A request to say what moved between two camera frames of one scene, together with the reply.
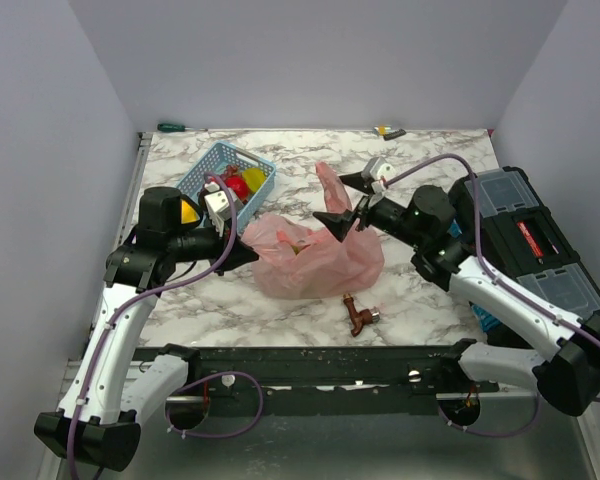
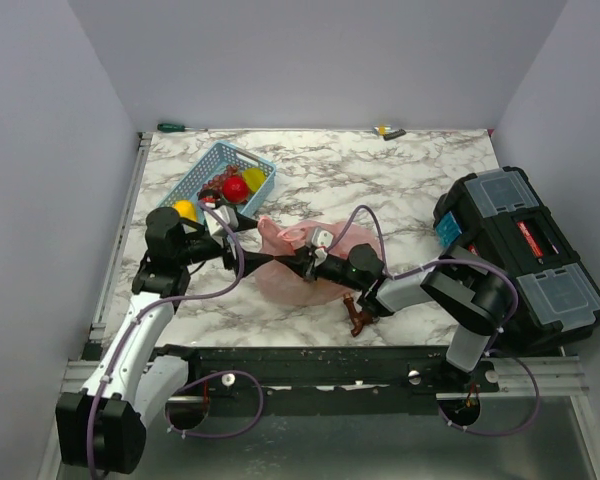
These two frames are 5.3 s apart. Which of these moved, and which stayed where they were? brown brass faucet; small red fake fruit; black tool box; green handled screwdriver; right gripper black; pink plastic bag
Moved: pink plastic bag; right gripper black
Stayed: green handled screwdriver; black tool box; small red fake fruit; brown brass faucet
